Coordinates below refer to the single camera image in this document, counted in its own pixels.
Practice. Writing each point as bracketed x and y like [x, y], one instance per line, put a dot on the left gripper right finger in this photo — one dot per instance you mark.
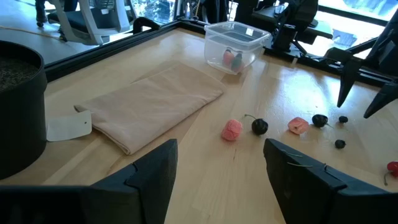
[298, 186]

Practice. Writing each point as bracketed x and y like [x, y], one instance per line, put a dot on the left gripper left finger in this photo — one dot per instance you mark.
[140, 193]

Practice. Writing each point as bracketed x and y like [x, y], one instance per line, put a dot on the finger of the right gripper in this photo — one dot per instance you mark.
[384, 99]
[347, 82]

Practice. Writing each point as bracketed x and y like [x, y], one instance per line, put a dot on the small dark berry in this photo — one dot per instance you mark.
[343, 119]
[339, 143]

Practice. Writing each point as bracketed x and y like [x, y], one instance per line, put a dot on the dark cherry with stem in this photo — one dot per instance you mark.
[319, 120]
[259, 126]

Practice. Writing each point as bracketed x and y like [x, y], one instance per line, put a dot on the red cherry with stem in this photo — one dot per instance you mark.
[393, 168]

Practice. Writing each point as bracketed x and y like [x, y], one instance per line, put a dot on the dark green and red fruit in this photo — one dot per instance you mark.
[237, 62]

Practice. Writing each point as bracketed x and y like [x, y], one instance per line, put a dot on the pink fruit with dark cap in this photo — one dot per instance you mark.
[228, 58]

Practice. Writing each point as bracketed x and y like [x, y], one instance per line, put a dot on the clear plastic tupperware container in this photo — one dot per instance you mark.
[214, 49]

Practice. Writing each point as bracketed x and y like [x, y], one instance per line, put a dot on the beige folded cloth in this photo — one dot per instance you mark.
[149, 105]

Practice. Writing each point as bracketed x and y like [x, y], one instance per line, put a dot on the white paper tag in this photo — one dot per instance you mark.
[68, 126]

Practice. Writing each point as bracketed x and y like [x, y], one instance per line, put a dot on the black plant pot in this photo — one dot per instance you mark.
[21, 124]

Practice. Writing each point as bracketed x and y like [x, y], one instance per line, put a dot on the black curved bar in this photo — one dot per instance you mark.
[144, 21]

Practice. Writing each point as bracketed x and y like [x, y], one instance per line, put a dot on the white office chair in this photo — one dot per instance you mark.
[90, 21]

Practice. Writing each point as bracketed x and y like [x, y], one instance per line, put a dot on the person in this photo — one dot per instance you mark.
[40, 11]

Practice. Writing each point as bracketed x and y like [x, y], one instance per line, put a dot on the black aluminium table frame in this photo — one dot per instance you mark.
[102, 49]

